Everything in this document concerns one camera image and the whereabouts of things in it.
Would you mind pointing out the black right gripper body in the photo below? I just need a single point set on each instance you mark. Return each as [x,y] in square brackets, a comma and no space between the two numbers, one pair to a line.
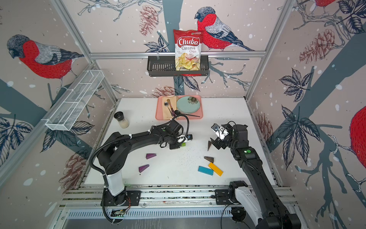
[229,139]

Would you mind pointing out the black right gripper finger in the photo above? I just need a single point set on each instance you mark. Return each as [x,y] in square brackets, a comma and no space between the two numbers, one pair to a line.
[216,143]
[216,128]

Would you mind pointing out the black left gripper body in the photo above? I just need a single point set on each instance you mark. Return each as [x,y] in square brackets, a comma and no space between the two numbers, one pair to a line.
[174,142]

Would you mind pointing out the dark brown wedge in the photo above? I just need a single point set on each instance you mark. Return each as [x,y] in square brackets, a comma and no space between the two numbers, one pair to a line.
[209,145]
[210,159]

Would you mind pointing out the purple wedge block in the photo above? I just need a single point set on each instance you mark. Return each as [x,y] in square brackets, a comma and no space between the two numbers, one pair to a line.
[143,168]
[151,155]

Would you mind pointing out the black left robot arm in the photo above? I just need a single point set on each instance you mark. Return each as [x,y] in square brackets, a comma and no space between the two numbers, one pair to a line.
[111,157]

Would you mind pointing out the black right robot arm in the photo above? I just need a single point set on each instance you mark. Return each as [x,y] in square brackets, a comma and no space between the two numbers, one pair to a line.
[258,198]

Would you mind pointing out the beige cloth napkin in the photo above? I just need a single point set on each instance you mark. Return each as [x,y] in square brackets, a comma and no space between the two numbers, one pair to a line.
[165,113]

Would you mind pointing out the iridescent gold purple knife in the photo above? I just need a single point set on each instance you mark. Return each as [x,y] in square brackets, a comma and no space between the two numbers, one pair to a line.
[171,108]

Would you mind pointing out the black spoon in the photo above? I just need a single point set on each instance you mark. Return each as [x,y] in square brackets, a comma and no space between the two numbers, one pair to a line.
[177,112]

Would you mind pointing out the pink serving tray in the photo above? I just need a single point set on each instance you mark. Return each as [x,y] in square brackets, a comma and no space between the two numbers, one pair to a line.
[158,114]

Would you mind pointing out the yellow rectangular block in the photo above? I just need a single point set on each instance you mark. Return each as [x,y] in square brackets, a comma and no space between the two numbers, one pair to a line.
[215,169]

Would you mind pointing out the silver spoon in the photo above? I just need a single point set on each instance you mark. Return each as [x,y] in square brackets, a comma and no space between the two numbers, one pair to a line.
[167,106]

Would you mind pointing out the teal rectangular block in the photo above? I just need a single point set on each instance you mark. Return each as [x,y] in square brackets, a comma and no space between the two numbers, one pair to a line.
[205,170]

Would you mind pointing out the mint green flower plate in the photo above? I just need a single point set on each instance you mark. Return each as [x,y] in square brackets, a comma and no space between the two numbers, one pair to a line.
[188,104]

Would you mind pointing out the glass shaker black lid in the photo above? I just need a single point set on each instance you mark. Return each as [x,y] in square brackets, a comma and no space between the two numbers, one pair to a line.
[122,121]

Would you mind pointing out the Chuba cassava chips bag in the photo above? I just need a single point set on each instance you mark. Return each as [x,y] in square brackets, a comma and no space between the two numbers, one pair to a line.
[188,46]

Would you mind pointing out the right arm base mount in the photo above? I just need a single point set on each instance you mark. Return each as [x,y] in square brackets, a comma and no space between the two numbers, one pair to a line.
[228,197]

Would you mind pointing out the black wire wall basket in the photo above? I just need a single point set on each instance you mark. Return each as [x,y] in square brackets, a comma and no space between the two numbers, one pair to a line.
[165,66]

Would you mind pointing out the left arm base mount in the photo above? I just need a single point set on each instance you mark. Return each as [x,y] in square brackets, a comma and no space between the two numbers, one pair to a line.
[126,198]

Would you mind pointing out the white wire wall basket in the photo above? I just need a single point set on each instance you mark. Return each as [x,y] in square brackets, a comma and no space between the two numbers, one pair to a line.
[77,98]

